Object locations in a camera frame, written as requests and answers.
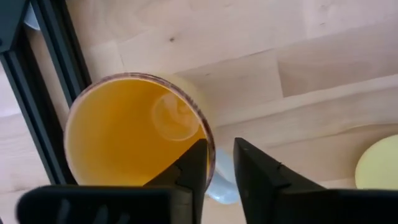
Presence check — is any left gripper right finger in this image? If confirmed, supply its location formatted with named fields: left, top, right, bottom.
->
left=233, top=138, right=324, bottom=224

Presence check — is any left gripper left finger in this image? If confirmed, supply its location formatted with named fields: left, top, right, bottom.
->
left=144, top=138, right=208, bottom=224

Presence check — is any yellow mug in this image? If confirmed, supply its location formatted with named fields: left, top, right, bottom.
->
left=63, top=72, right=240, bottom=205

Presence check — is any small yellow cup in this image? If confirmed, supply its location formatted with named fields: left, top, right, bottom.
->
left=354, top=134, right=398, bottom=190

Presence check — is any black aluminium table frame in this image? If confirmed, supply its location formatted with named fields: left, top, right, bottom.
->
left=0, top=0, right=93, bottom=187

